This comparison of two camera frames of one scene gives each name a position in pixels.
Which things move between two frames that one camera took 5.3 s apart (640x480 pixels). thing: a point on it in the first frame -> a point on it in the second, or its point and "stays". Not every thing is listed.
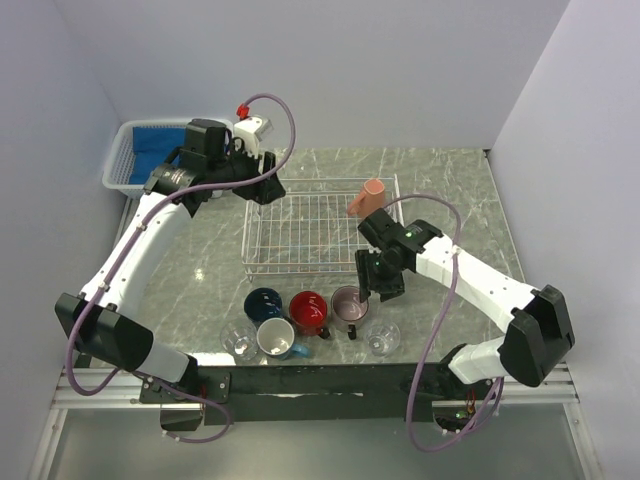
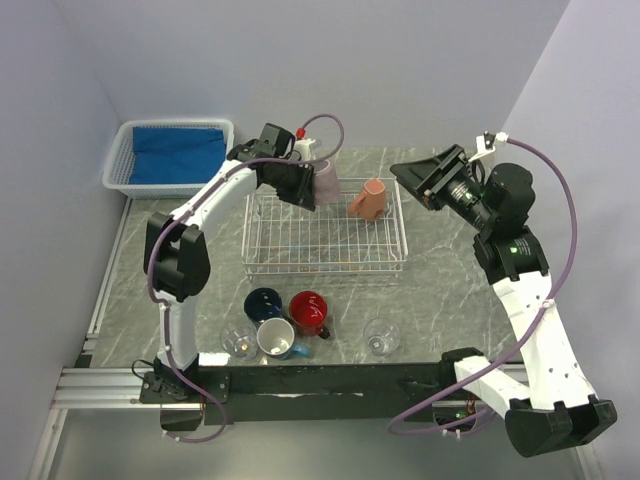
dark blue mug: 263,303 stays
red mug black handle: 308,313 stays
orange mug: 369,200 stays
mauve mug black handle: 347,308 -> 327,188
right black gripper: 367,280 -> 428,175
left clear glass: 238,339 stays
